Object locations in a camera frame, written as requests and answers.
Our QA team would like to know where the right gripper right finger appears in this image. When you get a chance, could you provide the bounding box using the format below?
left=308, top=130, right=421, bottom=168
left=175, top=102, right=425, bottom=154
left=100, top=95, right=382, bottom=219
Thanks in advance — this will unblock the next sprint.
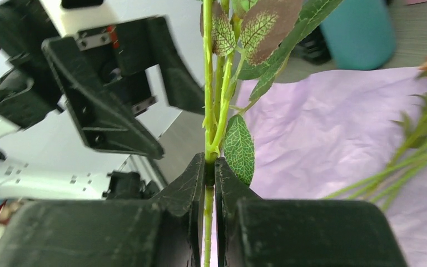
left=215, top=158, right=407, bottom=266

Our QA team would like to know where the large pink rose stem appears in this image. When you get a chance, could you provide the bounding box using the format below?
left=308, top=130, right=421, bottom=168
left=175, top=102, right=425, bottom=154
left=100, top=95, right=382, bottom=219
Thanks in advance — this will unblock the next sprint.
left=198, top=0, right=345, bottom=267

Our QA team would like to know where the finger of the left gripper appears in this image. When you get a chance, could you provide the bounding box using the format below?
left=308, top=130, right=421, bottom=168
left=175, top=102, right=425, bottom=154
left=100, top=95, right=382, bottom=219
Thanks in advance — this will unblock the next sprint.
left=117, top=16, right=204, bottom=115
left=42, top=37, right=164, bottom=159

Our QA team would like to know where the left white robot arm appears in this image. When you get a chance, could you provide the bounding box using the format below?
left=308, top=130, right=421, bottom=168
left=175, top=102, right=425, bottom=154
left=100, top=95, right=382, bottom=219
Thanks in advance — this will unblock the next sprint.
left=0, top=1, right=203, bottom=200

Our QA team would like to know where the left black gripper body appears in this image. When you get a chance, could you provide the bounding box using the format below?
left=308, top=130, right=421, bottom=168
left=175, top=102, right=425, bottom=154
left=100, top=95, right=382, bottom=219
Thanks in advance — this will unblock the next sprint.
left=0, top=0, right=159, bottom=130

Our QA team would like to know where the teal vase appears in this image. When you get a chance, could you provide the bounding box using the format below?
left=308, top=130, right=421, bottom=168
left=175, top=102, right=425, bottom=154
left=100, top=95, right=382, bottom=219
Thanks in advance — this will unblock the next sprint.
left=320, top=0, right=396, bottom=71

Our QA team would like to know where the pink flower bouquet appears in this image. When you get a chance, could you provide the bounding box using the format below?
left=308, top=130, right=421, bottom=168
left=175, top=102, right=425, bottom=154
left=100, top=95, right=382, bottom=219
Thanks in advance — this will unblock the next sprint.
left=326, top=58, right=427, bottom=211

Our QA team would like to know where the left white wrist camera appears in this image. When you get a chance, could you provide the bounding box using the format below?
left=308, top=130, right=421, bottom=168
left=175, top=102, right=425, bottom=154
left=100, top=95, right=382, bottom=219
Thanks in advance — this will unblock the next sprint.
left=38, top=0, right=120, bottom=38

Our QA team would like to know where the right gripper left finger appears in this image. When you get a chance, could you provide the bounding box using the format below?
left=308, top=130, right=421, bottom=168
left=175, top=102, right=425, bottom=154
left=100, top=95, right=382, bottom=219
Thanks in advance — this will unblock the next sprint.
left=0, top=153, right=205, bottom=266

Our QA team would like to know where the purple and pink wrapping paper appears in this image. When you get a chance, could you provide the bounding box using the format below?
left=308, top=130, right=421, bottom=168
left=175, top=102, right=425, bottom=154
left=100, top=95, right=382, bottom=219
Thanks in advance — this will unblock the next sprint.
left=244, top=67, right=427, bottom=266

